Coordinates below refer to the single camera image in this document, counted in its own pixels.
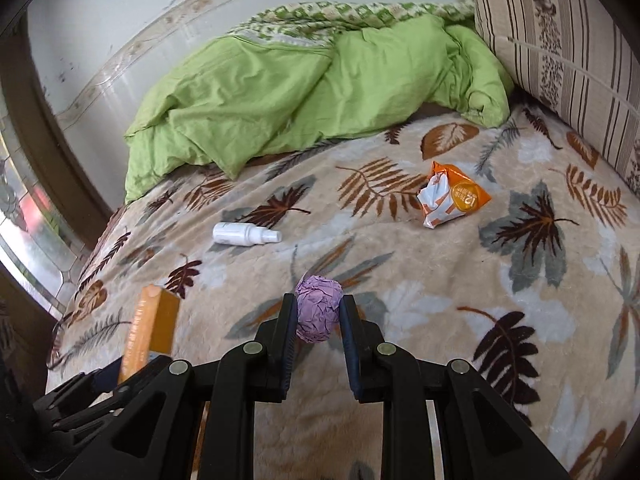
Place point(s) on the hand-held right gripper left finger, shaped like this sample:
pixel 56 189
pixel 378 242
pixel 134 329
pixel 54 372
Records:
pixel 287 360

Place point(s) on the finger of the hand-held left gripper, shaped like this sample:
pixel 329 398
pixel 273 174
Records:
pixel 102 378
pixel 145 372

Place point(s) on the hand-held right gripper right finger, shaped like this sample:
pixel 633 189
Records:
pixel 350 355

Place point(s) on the orange cardboard box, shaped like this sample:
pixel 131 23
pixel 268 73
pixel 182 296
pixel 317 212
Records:
pixel 152 325

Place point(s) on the purple paper ball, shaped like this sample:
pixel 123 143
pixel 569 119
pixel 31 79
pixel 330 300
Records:
pixel 320 307

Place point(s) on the leaf printed blanket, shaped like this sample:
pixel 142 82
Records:
pixel 425 270

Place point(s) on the white spray bottle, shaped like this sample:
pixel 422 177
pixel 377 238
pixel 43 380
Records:
pixel 235 234

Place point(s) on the stained glass window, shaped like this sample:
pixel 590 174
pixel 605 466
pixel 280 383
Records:
pixel 30 230

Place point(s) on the crumpled orange white wrapper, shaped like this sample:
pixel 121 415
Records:
pixel 460 195

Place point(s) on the green quilt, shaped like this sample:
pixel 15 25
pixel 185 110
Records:
pixel 250 100

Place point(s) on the striped brown pillow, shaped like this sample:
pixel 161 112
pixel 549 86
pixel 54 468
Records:
pixel 565 45

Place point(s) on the dark wooden window frame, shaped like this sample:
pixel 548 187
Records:
pixel 55 150

